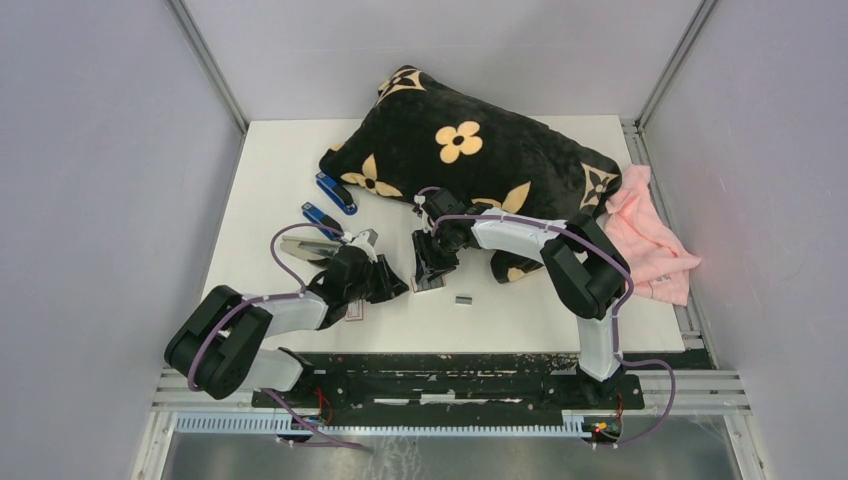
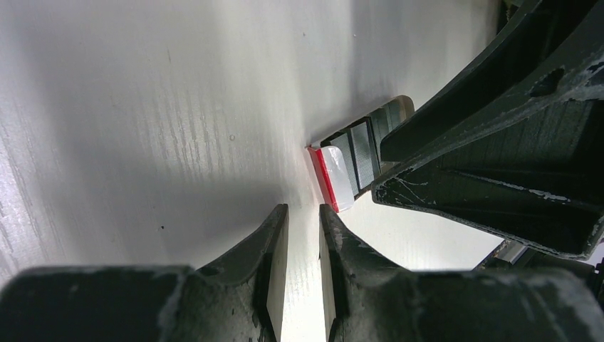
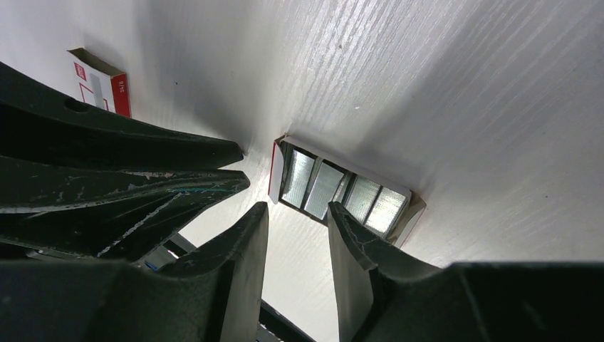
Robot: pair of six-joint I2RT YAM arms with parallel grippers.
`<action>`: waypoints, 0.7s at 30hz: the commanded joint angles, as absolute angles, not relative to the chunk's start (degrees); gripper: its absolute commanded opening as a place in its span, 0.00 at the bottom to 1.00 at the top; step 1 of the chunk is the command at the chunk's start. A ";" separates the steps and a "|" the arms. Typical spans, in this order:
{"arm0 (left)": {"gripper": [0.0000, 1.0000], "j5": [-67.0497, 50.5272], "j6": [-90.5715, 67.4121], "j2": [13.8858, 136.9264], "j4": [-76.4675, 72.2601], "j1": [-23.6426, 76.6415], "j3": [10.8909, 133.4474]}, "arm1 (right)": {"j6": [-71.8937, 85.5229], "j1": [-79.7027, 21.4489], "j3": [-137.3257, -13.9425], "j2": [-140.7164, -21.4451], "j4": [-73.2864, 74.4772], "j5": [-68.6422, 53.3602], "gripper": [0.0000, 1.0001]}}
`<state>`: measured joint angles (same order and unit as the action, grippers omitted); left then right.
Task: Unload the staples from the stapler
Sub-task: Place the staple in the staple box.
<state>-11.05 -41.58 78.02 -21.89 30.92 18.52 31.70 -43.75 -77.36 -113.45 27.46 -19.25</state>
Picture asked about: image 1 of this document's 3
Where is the pink cloth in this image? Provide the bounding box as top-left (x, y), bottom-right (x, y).
top-left (604, 165), bottom-right (701, 307)

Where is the white cable duct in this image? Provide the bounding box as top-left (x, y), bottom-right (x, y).
top-left (174, 411), bottom-right (594, 440)

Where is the closed red white staple box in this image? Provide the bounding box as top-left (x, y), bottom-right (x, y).
top-left (344, 302), bottom-right (364, 322)

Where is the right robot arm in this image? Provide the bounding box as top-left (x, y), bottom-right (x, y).
top-left (412, 187), bottom-right (634, 408)

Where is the black pillow with beige flowers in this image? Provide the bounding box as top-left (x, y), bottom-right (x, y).
top-left (318, 64), bottom-right (623, 285)

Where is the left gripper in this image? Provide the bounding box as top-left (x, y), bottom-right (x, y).
top-left (345, 253), bottom-right (409, 304)

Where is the grey beige stapler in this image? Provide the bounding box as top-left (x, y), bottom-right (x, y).
top-left (278, 235), bottom-right (342, 268)

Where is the blue stapler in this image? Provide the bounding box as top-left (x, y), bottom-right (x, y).
top-left (315, 171), bottom-right (358, 216)
top-left (301, 202), bottom-right (344, 241)

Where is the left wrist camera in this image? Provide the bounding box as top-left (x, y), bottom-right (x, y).
top-left (342, 229), bottom-right (378, 263)

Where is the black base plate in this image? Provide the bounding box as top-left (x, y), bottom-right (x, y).
top-left (251, 349), bottom-right (717, 429)

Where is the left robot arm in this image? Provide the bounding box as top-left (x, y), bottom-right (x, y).
top-left (164, 246), bottom-right (409, 407)

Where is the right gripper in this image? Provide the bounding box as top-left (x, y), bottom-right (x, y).
top-left (412, 225), bottom-right (459, 283)

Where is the box of staples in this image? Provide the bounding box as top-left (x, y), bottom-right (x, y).
top-left (412, 277), bottom-right (446, 293)

